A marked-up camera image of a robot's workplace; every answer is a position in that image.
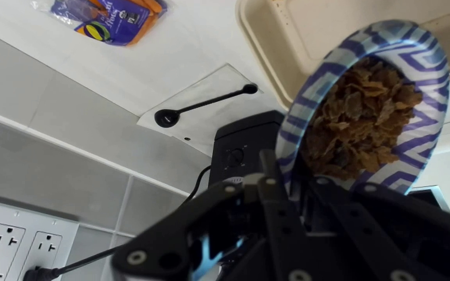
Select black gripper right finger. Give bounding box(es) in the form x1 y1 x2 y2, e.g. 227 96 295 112
285 152 450 281

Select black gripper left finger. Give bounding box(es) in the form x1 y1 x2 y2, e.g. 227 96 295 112
110 146 315 281

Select blue patterned paper bowl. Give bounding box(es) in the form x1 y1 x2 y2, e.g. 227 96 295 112
274 18 450 196

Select brown cereal flakes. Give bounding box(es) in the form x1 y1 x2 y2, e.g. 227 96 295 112
301 54 426 180

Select black coffee grinder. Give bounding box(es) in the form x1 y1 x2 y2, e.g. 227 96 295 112
206 107 450 210

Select small orange blue snack packet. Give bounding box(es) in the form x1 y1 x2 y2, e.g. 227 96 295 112
48 0 170 48

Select black long-handled spoon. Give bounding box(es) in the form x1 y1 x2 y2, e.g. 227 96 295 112
152 81 259 129

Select black grinder power cable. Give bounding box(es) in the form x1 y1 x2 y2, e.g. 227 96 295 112
21 163 213 281

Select white double wall outlet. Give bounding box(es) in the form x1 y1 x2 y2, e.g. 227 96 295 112
0 198 81 281

